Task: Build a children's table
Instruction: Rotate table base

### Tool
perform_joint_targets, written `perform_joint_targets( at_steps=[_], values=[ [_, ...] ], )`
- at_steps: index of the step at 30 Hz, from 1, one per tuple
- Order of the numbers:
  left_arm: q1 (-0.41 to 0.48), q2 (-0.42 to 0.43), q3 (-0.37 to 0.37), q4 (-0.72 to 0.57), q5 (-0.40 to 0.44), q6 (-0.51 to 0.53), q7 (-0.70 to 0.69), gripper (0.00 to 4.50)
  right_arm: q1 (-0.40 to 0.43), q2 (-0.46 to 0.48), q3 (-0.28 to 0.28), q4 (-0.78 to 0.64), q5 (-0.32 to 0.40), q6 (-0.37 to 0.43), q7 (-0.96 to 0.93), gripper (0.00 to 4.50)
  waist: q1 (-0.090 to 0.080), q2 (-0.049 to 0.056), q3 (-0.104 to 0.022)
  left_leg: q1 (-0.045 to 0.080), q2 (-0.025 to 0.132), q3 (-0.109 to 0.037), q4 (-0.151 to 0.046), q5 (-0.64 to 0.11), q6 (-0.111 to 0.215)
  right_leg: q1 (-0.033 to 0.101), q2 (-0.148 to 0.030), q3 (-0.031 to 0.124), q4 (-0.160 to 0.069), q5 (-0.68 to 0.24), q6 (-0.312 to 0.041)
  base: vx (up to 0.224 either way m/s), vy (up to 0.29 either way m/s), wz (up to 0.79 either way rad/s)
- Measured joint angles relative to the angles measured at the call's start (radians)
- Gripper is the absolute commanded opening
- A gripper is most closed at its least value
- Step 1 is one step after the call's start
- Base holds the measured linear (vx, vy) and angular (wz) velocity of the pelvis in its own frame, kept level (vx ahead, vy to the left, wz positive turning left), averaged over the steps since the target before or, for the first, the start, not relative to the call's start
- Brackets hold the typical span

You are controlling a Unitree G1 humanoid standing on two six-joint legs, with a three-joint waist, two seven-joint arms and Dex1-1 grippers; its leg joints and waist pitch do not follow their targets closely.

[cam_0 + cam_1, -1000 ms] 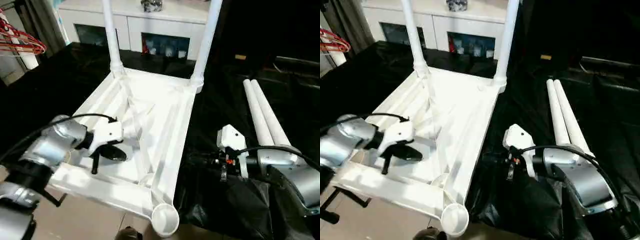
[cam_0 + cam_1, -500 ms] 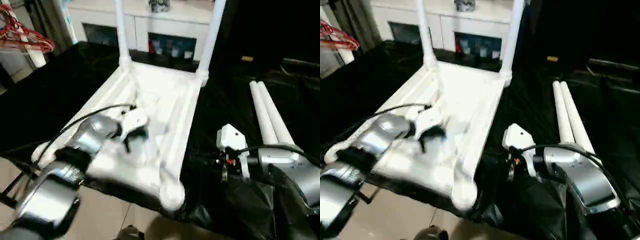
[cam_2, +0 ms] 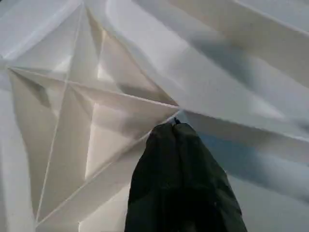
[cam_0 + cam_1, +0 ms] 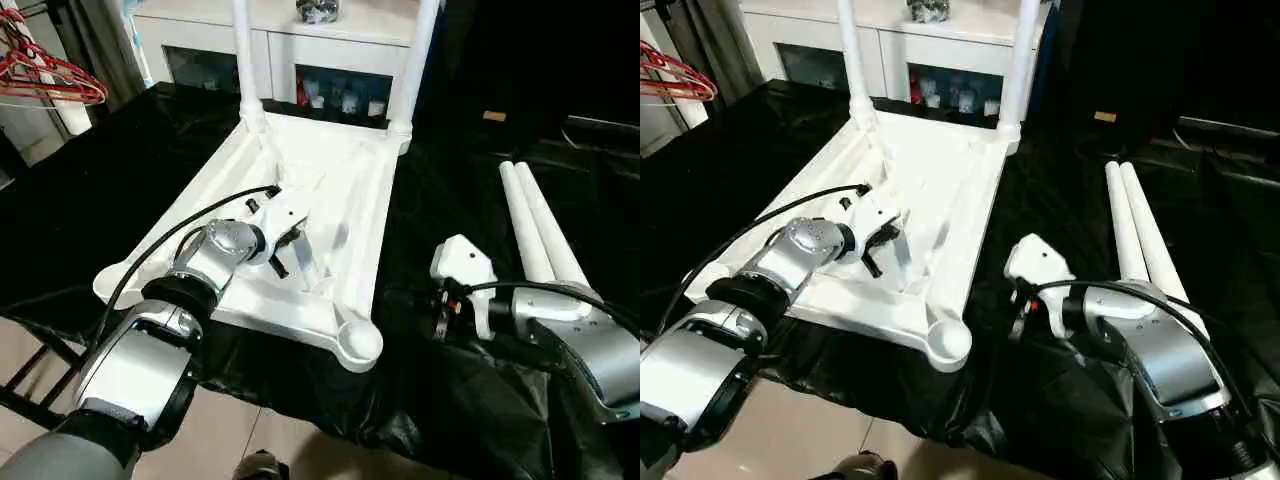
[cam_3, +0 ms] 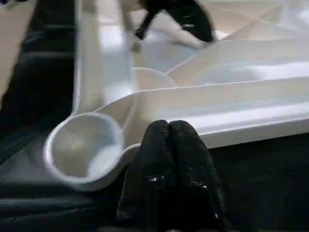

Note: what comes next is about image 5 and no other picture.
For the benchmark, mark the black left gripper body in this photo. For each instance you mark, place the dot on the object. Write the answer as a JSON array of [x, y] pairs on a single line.
[[193, 19]]

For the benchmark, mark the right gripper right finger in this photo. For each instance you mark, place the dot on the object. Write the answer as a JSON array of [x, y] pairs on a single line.
[[195, 181]]

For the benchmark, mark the white plastic table top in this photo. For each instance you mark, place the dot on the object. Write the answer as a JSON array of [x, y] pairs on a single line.
[[193, 91]]

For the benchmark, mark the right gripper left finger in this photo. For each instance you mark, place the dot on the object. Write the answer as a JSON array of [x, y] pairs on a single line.
[[147, 181]]

